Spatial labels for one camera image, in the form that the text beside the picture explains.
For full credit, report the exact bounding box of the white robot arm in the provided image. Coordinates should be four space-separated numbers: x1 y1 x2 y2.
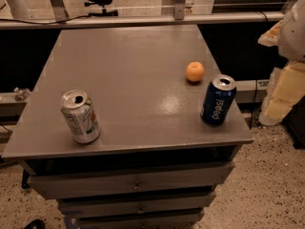
278 0 305 62

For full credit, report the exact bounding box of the blue pepsi can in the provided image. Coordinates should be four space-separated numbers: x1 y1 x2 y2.
201 74 236 126

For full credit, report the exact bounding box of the white green soda can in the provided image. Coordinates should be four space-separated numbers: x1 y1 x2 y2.
60 90 100 143

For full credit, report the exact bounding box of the orange fruit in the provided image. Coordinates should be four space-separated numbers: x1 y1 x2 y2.
185 62 205 82

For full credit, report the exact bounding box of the grey drawer cabinet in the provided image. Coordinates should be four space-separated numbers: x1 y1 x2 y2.
1 24 254 229

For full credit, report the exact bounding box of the bottom grey drawer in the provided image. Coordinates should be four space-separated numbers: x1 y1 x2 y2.
77 209 203 229

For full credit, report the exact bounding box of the grey drawer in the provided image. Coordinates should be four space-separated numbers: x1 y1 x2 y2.
28 161 234 199
77 209 203 229
59 190 215 219

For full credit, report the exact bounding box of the middle grey drawer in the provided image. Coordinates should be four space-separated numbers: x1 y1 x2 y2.
59 190 215 219

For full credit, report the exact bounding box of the top grey drawer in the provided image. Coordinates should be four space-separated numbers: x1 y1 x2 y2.
28 161 234 199

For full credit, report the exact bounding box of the small shiny object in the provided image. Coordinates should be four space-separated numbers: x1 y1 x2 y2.
13 87 31 101

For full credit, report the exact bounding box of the yellow foam block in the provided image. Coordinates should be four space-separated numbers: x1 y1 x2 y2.
258 61 305 126

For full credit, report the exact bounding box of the black shoe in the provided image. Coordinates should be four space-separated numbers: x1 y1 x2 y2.
23 219 45 229

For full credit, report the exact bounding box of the grey metal rail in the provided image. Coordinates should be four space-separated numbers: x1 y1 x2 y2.
0 11 284 30

